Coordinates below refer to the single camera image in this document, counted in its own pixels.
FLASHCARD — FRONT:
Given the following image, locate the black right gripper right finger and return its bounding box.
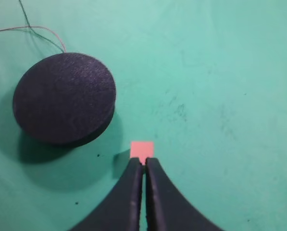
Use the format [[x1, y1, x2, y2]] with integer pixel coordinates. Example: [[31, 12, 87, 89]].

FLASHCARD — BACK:
[[145, 158, 221, 231]]

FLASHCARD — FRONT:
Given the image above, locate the black round turntable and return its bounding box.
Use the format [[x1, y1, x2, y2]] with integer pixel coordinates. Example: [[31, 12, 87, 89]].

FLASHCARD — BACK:
[[12, 52, 116, 145]]

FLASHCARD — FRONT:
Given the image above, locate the pink cube block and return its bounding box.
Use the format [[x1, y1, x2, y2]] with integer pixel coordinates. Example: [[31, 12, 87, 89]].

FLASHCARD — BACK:
[[130, 141, 154, 166]]

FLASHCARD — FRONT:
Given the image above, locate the dark thin wire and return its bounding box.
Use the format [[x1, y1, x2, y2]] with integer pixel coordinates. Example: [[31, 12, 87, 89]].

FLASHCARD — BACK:
[[18, 0, 65, 52]]

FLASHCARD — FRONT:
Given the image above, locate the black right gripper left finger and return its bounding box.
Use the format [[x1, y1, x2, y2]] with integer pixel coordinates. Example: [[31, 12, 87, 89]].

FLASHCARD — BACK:
[[71, 158, 143, 231]]

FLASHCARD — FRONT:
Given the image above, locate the red thin wire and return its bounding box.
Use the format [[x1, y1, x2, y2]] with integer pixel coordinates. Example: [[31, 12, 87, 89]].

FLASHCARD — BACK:
[[0, 26, 67, 53]]

